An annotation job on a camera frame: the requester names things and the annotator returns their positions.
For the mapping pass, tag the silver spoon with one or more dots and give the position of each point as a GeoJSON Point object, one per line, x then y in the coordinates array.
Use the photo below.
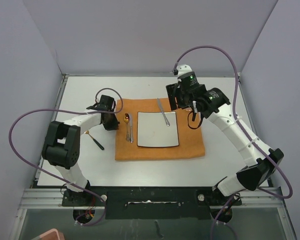
{"type": "Point", "coordinates": [131, 128]}

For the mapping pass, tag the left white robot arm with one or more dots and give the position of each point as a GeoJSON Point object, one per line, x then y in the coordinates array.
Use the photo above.
{"type": "Point", "coordinates": [62, 142]}

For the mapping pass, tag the silver knife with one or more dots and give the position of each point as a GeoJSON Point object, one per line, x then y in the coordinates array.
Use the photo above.
{"type": "Point", "coordinates": [162, 111]}

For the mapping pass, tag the orange cloth placemat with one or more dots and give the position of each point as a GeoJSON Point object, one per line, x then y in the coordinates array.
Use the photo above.
{"type": "Point", "coordinates": [190, 141]}

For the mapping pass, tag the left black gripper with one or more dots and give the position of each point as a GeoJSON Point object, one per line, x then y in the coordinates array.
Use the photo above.
{"type": "Point", "coordinates": [113, 125]}

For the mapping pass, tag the green handled utensil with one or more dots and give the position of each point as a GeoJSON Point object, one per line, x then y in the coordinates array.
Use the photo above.
{"type": "Point", "coordinates": [95, 141]}

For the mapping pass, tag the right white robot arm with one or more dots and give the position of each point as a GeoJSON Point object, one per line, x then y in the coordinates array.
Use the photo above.
{"type": "Point", "coordinates": [215, 106]}

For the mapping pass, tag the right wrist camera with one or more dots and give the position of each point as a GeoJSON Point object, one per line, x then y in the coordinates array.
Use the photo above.
{"type": "Point", "coordinates": [182, 70]}

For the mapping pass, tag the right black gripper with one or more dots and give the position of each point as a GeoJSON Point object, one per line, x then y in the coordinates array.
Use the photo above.
{"type": "Point", "coordinates": [171, 88]}

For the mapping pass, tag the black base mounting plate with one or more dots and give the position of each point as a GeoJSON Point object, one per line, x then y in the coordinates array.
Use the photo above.
{"type": "Point", "coordinates": [150, 203]}

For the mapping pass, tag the silver fork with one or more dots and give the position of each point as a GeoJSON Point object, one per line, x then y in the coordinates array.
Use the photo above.
{"type": "Point", "coordinates": [127, 120]}

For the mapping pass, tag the white square plate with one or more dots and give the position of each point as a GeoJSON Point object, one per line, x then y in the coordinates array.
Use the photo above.
{"type": "Point", "coordinates": [153, 132]}

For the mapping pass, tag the pink box corner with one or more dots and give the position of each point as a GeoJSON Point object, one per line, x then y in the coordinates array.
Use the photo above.
{"type": "Point", "coordinates": [52, 234]}

